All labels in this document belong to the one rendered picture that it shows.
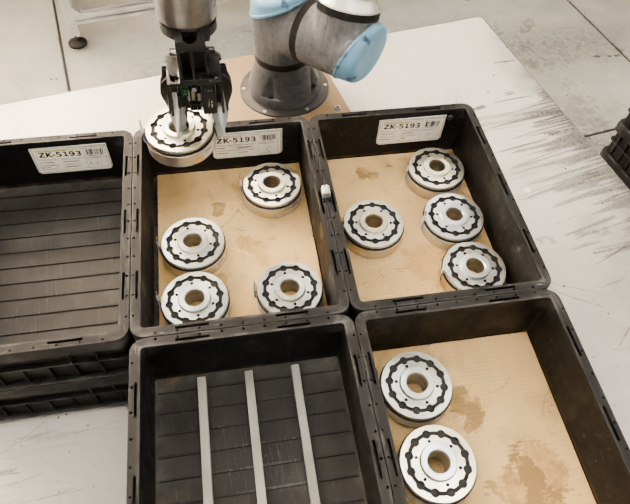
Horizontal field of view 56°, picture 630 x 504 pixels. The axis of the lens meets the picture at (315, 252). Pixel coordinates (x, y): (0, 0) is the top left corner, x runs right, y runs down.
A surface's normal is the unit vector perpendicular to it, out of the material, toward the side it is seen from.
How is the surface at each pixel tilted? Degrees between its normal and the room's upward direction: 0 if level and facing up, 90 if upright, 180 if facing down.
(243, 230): 0
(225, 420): 0
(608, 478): 90
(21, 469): 0
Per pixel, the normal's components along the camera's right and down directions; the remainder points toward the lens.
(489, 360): 0.04, -0.58
